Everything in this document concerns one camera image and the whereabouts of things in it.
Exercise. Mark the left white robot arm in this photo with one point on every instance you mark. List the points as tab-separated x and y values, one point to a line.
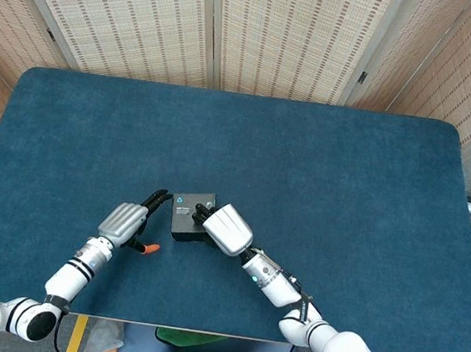
70	276

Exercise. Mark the green cloth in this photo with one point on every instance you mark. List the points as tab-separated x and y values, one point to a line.
184	337

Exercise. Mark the blue felt table mat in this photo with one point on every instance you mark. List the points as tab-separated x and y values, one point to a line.
93	131

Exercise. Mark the black screen hinge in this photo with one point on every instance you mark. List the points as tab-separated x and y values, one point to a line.
362	77
51	34

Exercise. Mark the clear plastic bag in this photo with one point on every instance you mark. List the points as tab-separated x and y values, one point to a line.
103	336

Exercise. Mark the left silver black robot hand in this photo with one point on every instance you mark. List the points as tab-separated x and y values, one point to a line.
123	222

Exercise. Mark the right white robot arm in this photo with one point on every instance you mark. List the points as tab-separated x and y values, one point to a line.
277	285

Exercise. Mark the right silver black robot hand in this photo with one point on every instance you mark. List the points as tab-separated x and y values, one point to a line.
228	229

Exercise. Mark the black cardboard box cutout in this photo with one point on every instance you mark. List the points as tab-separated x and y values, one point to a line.
182	221

